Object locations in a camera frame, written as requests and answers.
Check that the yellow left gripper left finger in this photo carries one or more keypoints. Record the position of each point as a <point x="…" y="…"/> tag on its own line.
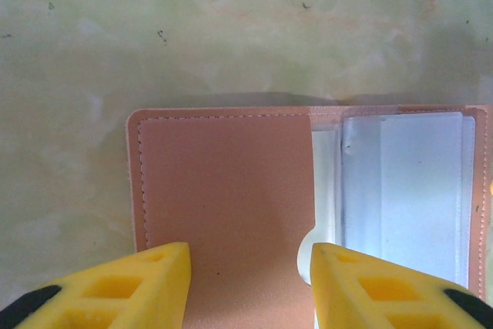
<point x="115" y="298"/>

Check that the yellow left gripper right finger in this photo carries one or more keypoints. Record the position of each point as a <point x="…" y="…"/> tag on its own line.
<point x="377" y="298"/>

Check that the brown pad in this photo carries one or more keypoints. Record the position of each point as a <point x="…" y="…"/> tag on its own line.
<point x="231" y="182"/>

